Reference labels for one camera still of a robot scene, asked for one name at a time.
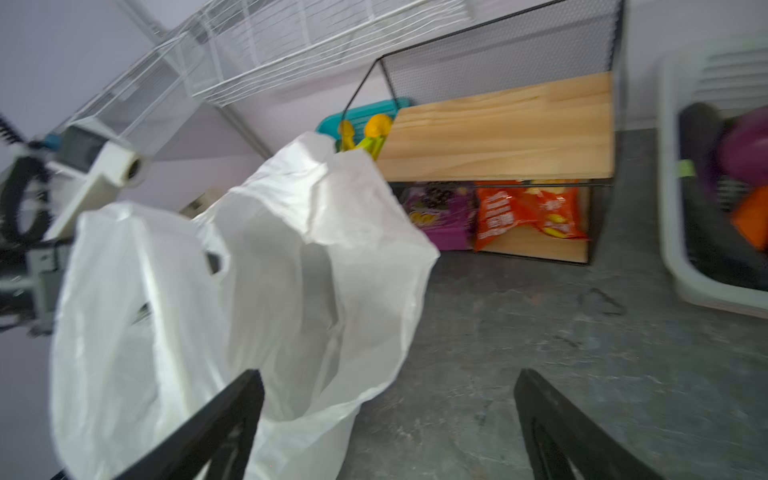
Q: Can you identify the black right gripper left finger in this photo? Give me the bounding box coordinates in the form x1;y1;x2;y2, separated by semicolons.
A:
50;368;266;480

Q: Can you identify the black mesh wooden shelf rack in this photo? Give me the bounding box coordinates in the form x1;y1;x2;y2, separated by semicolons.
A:
371;1;627;264

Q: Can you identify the yellow banana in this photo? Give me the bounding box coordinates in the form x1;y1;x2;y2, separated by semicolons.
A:
354;136;387;161

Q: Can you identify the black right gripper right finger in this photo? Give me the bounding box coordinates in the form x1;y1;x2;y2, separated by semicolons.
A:
514;368;662;479

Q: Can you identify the white plastic vegetable basket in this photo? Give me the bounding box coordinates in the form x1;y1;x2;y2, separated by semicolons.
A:
657;33;767;319

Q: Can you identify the white mesh wall box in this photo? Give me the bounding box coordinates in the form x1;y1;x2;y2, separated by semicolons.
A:
64;34;211;157

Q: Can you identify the teal plastic fruit basket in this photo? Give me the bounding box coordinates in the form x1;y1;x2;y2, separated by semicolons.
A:
316;97;413;143

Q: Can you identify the red chips bag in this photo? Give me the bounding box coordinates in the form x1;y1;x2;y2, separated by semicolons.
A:
474;181;587;251

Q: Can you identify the purple snack bag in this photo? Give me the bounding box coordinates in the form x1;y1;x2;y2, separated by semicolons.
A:
400;182;477;251

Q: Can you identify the white wire wall rack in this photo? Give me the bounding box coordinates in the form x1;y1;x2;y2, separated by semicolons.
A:
172;0;473;107

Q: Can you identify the orange carrot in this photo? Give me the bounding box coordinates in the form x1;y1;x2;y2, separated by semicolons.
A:
730;186;768;252

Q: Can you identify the purple onion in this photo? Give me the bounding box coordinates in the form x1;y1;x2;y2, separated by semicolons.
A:
717;106;767;187

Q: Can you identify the white plastic grocery bag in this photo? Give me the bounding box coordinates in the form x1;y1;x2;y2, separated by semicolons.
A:
50;132;439;479

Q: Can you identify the orange fruit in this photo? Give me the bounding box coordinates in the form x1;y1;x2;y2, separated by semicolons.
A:
364;114;393;139

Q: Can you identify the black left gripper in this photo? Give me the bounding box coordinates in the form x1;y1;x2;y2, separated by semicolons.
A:
1;239;73;336

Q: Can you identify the dark eggplant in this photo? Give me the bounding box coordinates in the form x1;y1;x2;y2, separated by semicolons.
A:
677;102;767;291

